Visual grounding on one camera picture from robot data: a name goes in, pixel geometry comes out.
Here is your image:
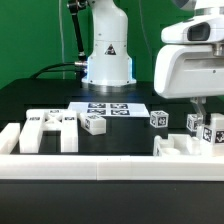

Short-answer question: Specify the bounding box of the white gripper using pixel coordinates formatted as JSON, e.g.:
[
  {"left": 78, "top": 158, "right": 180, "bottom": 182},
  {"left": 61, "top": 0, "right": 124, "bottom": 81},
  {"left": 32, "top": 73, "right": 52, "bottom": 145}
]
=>
[{"left": 154, "top": 15, "right": 224, "bottom": 126}]

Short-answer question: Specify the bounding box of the white chair seat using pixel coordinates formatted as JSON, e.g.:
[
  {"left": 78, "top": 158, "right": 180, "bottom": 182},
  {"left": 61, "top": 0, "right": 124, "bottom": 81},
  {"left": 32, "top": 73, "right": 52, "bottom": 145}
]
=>
[{"left": 153, "top": 134, "right": 201, "bottom": 157}]

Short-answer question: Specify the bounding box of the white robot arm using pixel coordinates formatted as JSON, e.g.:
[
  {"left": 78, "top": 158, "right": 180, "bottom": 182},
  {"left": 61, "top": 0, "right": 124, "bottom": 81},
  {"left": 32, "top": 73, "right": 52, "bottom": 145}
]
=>
[{"left": 82, "top": 0, "right": 224, "bottom": 125}]

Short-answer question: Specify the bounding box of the white tagged cube far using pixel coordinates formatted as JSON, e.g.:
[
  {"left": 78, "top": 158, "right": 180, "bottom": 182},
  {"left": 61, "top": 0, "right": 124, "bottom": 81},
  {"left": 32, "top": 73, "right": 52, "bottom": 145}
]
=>
[{"left": 186, "top": 114, "right": 198, "bottom": 132}]

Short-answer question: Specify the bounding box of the white tagged cube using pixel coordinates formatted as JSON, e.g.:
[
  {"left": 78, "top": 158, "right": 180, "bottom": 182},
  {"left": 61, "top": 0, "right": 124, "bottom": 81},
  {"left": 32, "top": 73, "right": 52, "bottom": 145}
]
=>
[
  {"left": 150, "top": 110, "right": 169, "bottom": 128},
  {"left": 186, "top": 114, "right": 198, "bottom": 132}
]

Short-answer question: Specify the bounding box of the white tagged cube near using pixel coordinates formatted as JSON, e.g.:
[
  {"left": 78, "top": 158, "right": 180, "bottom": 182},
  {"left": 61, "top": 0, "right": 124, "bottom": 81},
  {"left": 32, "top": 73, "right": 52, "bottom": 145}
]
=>
[{"left": 150, "top": 110, "right": 169, "bottom": 128}]

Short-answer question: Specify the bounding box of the white marker sheet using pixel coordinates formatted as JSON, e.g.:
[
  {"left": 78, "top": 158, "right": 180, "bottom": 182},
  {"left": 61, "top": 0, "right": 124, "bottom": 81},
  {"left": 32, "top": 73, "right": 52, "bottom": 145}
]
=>
[{"left": 68, "top": 102, "right": 149, "bottom": 117}]

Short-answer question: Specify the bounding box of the black cable bundle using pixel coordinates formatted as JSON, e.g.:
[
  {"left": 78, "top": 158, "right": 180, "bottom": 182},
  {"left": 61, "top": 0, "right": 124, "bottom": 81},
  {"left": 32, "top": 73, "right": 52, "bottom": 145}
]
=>
[{"left": 29, "top": 61, "right": 88, "bottom": 80}]

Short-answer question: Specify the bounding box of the white hanging cable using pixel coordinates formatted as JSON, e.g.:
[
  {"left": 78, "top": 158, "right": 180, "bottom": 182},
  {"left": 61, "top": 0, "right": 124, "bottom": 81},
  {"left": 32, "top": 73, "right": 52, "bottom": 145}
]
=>
[{"left": 58, "top": 0, "right": 66, "bottom": 80}]

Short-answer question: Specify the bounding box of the white chair back frame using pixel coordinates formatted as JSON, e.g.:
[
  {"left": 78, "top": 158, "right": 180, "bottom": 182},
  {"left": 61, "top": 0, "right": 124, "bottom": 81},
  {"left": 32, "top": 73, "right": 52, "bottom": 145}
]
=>
[{"left": 19, "top": 109, "right": 78, "bottom": 154}]

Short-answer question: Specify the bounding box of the white U-shaped obstacle frame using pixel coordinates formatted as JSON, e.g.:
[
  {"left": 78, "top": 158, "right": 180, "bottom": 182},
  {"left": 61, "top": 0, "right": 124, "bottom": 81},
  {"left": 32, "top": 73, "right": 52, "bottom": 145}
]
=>
[{"left": 0, "top": 123, "right": 224, "bottom": 181}]

